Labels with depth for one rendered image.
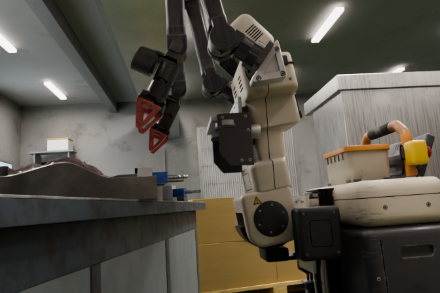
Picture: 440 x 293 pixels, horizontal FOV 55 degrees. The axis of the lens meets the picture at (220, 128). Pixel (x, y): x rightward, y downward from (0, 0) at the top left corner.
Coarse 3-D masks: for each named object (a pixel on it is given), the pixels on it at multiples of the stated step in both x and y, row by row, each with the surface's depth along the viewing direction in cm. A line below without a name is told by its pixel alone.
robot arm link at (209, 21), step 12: (204, 0) 122; (216, 0) 122; (204, 12) 122; (216, 12) 121; (216, 24) 117; (228, 24) 118; (216, 36) 117; (228, 36) 117; (216, 48) 117; (228, 48) 117; (216, 60) 126
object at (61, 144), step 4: (48, 140) 977; (52, 140) 977; (56, 140) 977; (60, 140) 978; (64, 140) 978; (68, 140) 980; (72, 140) 1008; (48, 144) 974; (52, 144) 975; (56, 144) 975; (60, 144) 976; (64, 144) 976; (68, 144) 979; (72, 144) 1010; (48, 148) 972; (52, 148) 973; (56, 148) 973; (60, 148) 974; (64, 148) 974; (68, 148) 976; (72, 148) 1007
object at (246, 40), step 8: (248, 40) 120; (240, 48) 119; (248, 48) 119; (256, 48) 118; (264, 48) 116; (240, 56) 120; (248, 56) 118; (256, 56) 117; (264, 56) 116; (248, 64) 119; (256, 64) 115
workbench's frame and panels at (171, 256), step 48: (0, 240) 55; (48, 240) 67; (96, 240) 86; (144, 240) 119; (192, 240) 199; (0, 288) 54; (48, 288) 66; (96, 288) 84; (144, 288) 116; (192, 288) 188
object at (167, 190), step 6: (162, 186) 145; (168, 186) 145; (174, 186) 147; (162, 192) 145; (168, 192) 144; (174, 192) 144; (180, 192) 144; (186, 192) 145; (192, 192) 145; (198, 192) 145; (162, 198) 144; (168, 198) 144; (174, 198) 146
